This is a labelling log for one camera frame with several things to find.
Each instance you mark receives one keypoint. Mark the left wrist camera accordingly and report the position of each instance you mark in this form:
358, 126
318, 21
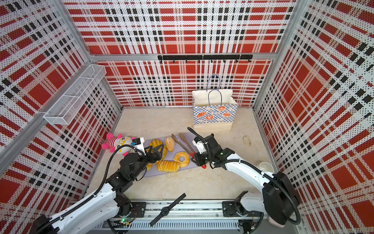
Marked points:
138, 143

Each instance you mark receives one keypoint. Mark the oval fake bread centre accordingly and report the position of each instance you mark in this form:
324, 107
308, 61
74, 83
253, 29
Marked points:
164, 152

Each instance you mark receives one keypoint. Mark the ridged fake bread left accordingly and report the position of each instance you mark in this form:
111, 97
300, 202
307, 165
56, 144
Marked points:
149, 166

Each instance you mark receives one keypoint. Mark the lilac tray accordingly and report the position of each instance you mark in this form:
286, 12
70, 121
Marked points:
155, 172

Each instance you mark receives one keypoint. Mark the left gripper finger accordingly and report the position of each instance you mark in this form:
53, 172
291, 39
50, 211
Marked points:
148, 150
158, 152

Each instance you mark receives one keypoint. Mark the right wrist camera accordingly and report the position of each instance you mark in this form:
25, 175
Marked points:
199, 145

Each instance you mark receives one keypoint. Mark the black hook rail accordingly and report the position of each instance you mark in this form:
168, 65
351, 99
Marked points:
204, 57

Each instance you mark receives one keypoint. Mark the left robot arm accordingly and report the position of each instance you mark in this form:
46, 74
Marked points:
107, 201

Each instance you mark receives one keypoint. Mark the blue checkered paper bag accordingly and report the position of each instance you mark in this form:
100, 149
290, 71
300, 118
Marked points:
213, 109

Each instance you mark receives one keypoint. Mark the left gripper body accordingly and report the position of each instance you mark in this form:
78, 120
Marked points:
144, 160

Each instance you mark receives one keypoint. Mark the black wristwatch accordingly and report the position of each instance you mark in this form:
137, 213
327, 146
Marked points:
165, 210

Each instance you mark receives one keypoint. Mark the pink smartphone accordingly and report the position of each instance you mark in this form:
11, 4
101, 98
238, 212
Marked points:
274, 223

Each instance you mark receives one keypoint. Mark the round ridged fake bread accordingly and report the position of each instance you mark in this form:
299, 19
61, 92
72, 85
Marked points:
155, 143

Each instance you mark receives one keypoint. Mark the ridged fake bread bottom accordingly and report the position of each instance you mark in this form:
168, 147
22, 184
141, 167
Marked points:
168, 166

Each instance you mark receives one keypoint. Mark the sugared fake bread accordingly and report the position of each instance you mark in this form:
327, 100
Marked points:
170, 143

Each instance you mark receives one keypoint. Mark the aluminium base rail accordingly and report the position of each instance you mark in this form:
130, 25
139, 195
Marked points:
188, 216

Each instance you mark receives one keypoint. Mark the white cup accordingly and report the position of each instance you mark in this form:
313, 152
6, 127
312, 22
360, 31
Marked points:
265, 166

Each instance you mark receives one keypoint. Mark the white wire mesh basket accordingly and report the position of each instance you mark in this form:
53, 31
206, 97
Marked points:
68, 105

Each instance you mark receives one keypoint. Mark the pink striped plush toy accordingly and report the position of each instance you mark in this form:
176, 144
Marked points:
114, 142

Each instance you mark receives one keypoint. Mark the ring shaped fake bread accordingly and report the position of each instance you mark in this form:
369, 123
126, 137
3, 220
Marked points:
183, 158

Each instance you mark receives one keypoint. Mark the red handled metal tongs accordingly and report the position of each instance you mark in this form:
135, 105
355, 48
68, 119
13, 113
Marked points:
184, 145

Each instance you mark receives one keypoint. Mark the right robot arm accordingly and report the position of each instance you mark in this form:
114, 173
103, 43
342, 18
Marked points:
278, 198

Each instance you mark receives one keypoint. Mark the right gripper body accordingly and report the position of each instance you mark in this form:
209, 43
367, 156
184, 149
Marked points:
204, 158

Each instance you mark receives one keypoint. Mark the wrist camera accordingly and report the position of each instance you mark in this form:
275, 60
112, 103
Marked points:
138, 143
199, 145

